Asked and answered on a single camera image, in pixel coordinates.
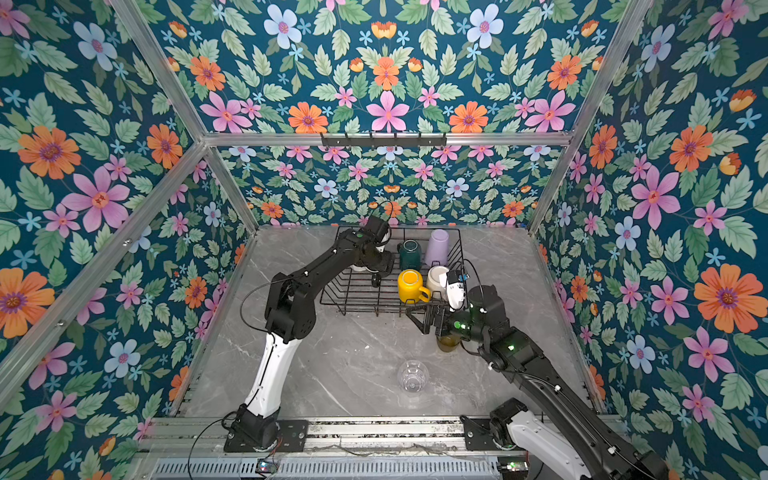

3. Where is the olive glass cup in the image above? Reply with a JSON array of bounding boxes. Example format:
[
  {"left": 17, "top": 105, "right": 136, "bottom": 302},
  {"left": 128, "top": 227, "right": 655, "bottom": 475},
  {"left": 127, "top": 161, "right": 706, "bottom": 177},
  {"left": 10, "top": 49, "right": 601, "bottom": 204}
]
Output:
[{"left": 437, "top": 335, "right": 462, "bottom": 353}]

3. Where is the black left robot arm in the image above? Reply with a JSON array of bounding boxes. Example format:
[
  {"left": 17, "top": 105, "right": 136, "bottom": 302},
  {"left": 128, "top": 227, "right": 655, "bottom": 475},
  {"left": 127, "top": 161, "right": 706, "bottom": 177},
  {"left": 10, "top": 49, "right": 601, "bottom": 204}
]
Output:
[{"left": 224, "top": 216, "right": 394, "bottom": 453}]

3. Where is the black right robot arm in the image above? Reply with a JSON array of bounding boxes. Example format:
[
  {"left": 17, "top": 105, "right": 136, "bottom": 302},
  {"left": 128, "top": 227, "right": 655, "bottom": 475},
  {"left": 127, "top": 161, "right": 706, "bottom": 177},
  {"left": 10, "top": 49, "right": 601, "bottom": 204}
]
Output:
[{"left": 405, "top": 285, "right": 669, "bottom": 479}]

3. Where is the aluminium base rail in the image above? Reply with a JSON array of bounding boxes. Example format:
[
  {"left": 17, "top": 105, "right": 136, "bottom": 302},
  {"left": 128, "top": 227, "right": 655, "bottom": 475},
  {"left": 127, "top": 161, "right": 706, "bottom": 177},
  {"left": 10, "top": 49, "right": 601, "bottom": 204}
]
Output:
[{"left": 128, "top": 416, "right": 544, "bottom": 479}]

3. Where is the lilac cup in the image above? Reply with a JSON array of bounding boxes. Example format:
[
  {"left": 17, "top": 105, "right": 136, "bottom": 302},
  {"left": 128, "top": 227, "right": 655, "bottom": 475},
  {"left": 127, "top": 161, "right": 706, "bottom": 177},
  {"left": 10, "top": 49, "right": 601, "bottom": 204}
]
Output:
[{"left": 424, "top": 229, "right": 450, "bottom": 268}]

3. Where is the white mug red inside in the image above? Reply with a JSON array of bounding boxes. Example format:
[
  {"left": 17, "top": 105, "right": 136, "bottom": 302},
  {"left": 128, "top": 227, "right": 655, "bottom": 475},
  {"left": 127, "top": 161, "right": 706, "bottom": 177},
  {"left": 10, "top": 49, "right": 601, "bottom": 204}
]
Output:
[{"left": 426, "top": 265, "right": 449, "bottom": 300}]

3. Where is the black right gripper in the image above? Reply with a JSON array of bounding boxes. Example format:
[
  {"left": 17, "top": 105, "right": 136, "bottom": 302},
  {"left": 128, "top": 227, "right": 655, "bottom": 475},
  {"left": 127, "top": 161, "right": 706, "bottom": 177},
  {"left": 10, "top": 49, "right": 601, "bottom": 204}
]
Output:
[{"left": 406, "top": 301, "right": 491, "bottom": 348}]

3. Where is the black wire dish rack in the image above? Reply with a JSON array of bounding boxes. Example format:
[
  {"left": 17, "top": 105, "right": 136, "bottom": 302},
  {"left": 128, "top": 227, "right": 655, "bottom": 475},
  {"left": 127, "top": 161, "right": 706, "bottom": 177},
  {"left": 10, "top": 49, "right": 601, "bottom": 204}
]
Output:
[{"left": 320, "top": 226, "right": 465, "bottom": 316}]

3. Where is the yellow mug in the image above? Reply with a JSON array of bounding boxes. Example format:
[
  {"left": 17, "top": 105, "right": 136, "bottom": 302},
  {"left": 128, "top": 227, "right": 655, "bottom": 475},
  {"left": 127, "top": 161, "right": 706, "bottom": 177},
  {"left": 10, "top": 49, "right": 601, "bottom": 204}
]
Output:
[{"left": 397, "top": 269, "right": 432, "bottom": 304}]

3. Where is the green mug cream inside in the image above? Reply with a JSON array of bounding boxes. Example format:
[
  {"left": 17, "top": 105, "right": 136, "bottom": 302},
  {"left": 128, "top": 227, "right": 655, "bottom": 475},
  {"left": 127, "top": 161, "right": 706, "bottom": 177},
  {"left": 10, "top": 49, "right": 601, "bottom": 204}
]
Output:
[{"left": 397, "top": 239, "right": 422, "bottom": 271}]

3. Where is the clear glass cup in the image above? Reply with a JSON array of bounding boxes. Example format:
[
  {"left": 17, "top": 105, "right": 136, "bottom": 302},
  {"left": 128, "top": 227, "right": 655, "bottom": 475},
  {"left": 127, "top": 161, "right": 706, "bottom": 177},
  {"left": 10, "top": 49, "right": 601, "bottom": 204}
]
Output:
[{"left": 398, "top": 360, "right": 429, "bottom": 393}]

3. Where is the black hook rail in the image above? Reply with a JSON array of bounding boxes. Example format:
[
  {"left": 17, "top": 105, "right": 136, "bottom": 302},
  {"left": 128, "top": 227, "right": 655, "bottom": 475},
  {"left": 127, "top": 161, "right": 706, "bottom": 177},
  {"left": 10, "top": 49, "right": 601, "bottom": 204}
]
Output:
[{"left": 320, "top": 133, "right": 448, "bottom": 148}]

